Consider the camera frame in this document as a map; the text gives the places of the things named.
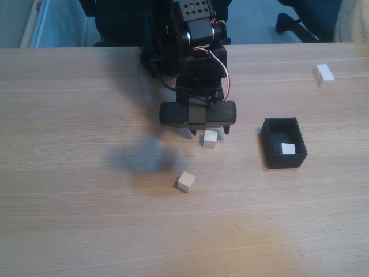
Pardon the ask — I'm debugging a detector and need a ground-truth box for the cream fabric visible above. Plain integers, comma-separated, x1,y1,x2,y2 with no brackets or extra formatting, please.
333,0,369,43

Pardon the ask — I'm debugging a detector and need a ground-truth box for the black open box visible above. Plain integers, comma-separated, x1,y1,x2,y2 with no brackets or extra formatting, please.
261,117,308,170

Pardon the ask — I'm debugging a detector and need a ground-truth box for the black oval camera box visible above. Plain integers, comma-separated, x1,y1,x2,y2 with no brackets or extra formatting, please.
159,100,238,130

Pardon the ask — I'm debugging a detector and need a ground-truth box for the white panel with red mark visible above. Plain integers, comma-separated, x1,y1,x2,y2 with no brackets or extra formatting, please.
18,0,51,48

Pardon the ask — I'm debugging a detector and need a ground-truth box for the red and white servo cable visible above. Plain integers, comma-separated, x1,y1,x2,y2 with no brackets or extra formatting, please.
192,47,232,100

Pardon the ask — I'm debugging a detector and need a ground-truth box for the black camera cable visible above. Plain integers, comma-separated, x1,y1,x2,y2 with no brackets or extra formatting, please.
157,75,188,95

